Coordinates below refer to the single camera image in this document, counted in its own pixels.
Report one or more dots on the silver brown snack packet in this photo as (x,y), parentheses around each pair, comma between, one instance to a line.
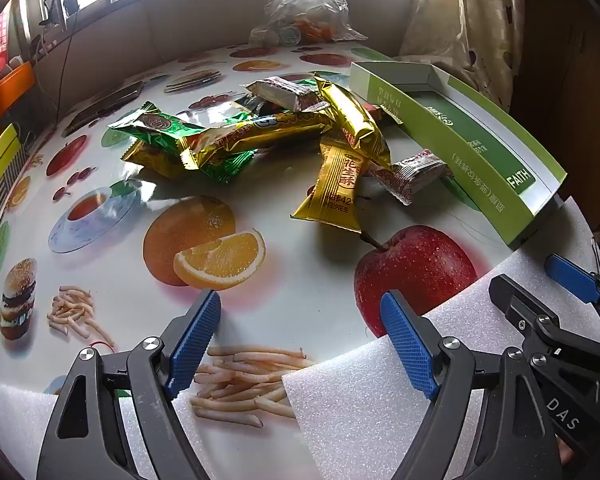
(285,92)

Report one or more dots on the green and white cardboard box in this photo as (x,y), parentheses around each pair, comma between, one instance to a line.
(460,135)

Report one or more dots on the gold bar snack packet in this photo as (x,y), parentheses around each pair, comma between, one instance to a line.
(355,120)

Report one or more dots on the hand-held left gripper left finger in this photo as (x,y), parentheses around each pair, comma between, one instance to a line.
(195,340)

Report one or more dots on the black smartphone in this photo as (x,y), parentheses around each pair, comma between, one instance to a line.
(105,106)

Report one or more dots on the cream patterned curtain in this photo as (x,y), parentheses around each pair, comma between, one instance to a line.
(470,25)

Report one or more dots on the orange box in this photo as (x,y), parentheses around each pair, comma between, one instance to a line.
(12,84)

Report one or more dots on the black and red snack packet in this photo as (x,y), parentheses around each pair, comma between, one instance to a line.
(382,111)

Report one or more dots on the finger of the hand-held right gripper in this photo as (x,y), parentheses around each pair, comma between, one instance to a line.
(517,305)
(570,277)

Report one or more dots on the yellow-green box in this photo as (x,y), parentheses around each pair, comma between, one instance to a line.
(1,154)

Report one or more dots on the green wafer packet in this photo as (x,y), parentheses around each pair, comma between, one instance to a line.
(226,166)
(150,127)
(232,120)

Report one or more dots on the gold packet with orange label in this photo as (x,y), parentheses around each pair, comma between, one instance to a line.
(336,185)

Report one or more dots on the clear plastic bag with cups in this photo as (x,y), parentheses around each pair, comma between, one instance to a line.
(305,10)

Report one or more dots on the long gold snack packet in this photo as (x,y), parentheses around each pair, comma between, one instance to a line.
(260,132)

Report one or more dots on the person's right hand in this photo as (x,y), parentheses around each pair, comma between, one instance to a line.
(564,452)

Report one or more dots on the black and white striped box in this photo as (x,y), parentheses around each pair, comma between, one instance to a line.
(0,202)

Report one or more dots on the white and red candy packet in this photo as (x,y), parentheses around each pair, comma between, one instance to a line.
(415,172)

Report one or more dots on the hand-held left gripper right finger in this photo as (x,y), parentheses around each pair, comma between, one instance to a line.
(407,345)

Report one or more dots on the white foam sheet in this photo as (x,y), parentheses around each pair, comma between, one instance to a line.
(525,265)
(10,420)

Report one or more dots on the small gold snack packet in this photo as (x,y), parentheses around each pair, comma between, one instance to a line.
(150,159)

